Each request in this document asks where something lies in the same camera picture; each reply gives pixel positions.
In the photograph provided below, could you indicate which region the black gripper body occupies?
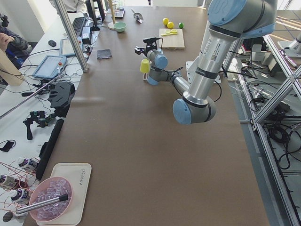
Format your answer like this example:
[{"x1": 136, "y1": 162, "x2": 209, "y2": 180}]
[{"x1": 144, "y1": 46, "x2": 155, "y2": 58}]

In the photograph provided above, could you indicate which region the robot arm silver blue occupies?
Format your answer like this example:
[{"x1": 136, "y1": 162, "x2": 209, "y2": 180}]
[{"x1": 135, "y1": 0, "x2": 277, "y2": 124}]

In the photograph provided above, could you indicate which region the yellow cup on rack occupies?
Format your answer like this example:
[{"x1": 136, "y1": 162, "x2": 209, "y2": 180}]
[{"x1": 140, "y1": 58, "x2": 150, "y2": 73}]

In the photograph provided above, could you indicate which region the wooden cutting board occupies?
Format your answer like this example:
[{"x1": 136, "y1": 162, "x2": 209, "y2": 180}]
[{"x1": 159, "y1": 28, "x2": 185, "y2": 49}]

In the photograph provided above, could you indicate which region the yellow plastic knife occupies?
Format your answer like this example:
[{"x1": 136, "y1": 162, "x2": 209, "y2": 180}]
[{"x1": 161, "y1": 33, "x2": 178, "y2": 37}]

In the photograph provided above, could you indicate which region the mint green bowl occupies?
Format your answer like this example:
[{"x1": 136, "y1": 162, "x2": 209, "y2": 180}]
[{"x1": 114, "y1": 22, "x2": 127, "y2": 32}]

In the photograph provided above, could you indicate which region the whole yellow lemon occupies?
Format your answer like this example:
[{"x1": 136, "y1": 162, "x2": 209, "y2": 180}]
[
  {"x1": 162, "y1": 17, "x2": 169, "y2": 26},
  {"x1": 166, "y1": 21, "x2": 174, "y2": 29}
]

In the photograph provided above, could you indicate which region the metal scoop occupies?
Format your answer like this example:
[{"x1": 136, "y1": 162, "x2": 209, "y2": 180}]
[{"x1": 131, "y1": 9, "x2": 143, "y2": 24}]

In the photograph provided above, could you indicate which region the grey folded cloth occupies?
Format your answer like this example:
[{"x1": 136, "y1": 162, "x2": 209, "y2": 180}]
[{"x1": 97, "y1": 49, "x2": 112, "y2": 59}]

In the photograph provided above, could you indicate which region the wooden mug tree stand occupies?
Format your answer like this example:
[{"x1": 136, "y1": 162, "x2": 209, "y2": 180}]
[{"x1": 107, "y1": 0, "x2": 116, "y2": 30}]

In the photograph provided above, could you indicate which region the green lime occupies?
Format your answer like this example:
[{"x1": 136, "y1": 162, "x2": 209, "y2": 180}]
[{"x1": 178, "y1": 22, "x2": 184, "y2": 29}]

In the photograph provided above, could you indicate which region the black keyboard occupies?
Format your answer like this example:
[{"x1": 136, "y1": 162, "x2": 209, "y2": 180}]
[{"x1": 72, "y1": 17, "x2": 86, "y2": 37}]

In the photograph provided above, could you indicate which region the metal reacher stick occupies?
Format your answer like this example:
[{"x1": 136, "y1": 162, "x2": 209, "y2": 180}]
[{"x1": 0, "y1": 74, "x2": 64, "y2": 119}]

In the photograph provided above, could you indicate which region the black computer mouse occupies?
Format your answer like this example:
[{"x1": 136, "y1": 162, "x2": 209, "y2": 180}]
[{"x1": 48, "y1": 40, "x2": 56, "y2": 47}]

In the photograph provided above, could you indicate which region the black plastic housing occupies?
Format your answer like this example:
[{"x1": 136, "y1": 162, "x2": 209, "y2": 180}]
[{"x1": 48, "y1": 82, "x2": 75, "y2": 117}]

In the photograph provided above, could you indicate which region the blue teach pendant tablet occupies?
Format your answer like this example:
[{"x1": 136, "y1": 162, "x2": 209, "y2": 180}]
[{"x1": 32, "y1": 55, "x2": 67, "y2": 79}]

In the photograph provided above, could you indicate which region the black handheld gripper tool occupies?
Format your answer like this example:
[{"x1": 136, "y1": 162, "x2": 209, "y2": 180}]
[{"x1": 23, "y1": 110, "x2": 51, "y2": 141}]

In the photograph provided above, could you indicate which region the seated person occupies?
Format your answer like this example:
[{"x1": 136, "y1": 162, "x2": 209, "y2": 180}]
[{"x1": 0, "y1": 14, "x2": 31, "y2": 69}]

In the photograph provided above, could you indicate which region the black bar on desk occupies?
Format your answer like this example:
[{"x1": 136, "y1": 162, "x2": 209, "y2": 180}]
[{"x1": 36, "y1": 119, "x2": 64, "y2": 181}]

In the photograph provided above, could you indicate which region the cream plastic tray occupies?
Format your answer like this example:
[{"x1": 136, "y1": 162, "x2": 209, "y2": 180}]
[{"x1": 30, "y1": 163, "x2": 92, "y2": 226}]

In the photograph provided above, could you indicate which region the black smartphone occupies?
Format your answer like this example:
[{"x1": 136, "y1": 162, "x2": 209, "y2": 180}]
[{"x1": 0, "y1": 141, "x2": 15, "y2": 153}]

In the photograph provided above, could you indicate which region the small bottle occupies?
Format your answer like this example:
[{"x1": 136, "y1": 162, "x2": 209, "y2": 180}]
[
  {"x1": 8, "y1": 189, "x2": 32, "y2": 205},
  {"x1": 0, "y1": 175, "x2": 18, "y2": 190},
  {"x1": 17, "y1": 157, "x2": 38, "y2": 172}
]

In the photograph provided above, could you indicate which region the pink bowl of ice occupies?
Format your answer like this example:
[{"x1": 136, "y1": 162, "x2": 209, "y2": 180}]
[{"x1": 28, "y1": 177, "x2": 74, "y2": 222}]

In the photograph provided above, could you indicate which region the metal muddler with black tip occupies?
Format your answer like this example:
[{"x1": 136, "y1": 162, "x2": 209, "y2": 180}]
[{"x1": 16, "y1": 194, "x2": 68, "y2": 214}]

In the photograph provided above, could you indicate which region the white wire cup rack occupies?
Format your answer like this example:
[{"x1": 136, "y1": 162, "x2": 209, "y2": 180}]
[{"x1": 142, "y1": 48, "x2": 162, "y2": 81}]

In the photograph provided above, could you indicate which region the aluminium frame post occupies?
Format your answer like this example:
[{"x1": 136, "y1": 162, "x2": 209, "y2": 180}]
[{"x1": 54, "y1": 0, "x2": 88, "y2": 73}]

